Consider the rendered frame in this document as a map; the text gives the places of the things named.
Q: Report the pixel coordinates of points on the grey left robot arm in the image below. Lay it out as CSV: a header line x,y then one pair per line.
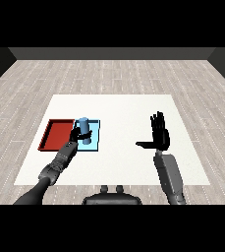
x,y
54,169

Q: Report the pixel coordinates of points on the shallow light blue open box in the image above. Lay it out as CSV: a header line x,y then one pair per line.
x,y
94,137

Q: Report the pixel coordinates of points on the small blue can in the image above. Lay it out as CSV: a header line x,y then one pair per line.
x,y
84,129

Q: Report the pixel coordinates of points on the dark grey robot body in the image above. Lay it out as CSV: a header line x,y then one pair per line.
x,y
112,198

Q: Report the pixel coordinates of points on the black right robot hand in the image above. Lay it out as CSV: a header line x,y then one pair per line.
x,y
160,134

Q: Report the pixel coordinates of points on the shallow red open box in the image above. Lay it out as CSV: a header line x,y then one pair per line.
x,y
56,136

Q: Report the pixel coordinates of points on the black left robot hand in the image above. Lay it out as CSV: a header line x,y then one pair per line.
x,y
74,134

